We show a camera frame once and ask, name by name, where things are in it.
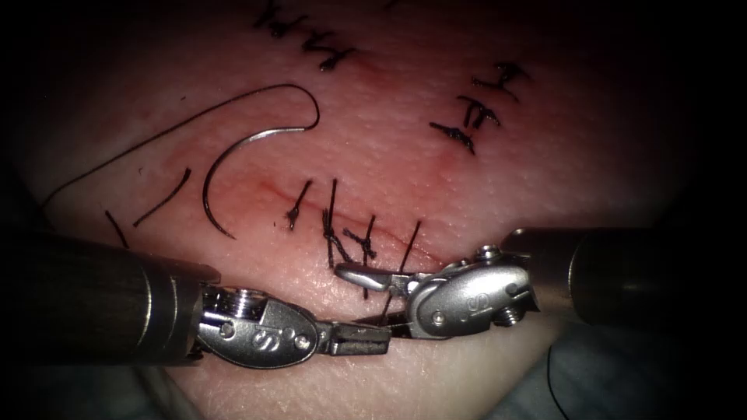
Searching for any right arm needle driver jaw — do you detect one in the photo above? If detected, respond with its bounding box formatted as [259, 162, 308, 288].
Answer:
[352, 311, 411, 339]
[334, 261, 419, 294]

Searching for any right arm needle driver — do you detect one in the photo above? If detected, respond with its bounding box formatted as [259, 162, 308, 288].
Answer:
[405, 244, 542, 341]

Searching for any left arm needle driver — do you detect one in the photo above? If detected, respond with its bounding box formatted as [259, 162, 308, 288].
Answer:
[195, 284, 336, 370]

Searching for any left arm needle driver jaw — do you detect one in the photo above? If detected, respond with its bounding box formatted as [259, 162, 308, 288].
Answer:
[331, 338, 391, 357]
[332, 323, 391, 342]

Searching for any black stitching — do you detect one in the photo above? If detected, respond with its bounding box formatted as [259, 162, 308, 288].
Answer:
[252, 0, 358, 74]
[429, 60, 533, 156]
[284, 177, 440, 327]

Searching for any tissue pad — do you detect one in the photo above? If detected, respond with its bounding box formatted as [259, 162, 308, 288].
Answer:
[11, 0, 701, 420]

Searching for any short cut black thread piece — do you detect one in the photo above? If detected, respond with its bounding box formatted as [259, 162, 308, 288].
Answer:
[132, 167, 193, 229]
[104, 209, 131, 250]

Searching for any curved steel needle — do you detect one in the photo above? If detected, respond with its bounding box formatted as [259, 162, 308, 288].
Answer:
[202, 125, 308, 241]

